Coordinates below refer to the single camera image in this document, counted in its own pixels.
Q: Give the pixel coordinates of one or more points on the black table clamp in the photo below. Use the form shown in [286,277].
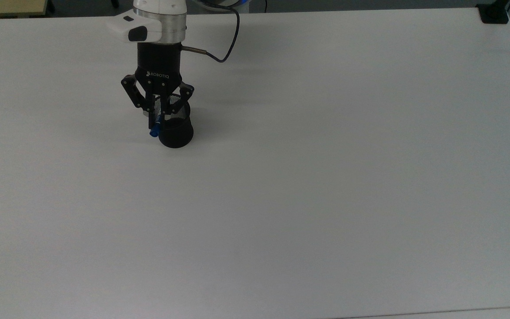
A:
[494,14]

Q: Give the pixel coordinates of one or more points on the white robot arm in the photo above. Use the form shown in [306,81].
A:
[162,20]

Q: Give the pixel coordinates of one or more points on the blue and white marker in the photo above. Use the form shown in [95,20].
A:
[153,131]

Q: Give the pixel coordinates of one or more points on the black mesh pen cup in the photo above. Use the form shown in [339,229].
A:
[176,133]

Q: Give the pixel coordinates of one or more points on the beige wooden table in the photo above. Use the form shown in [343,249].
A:
[7,6]

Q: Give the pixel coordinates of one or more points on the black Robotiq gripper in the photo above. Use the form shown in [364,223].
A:
[159,64]

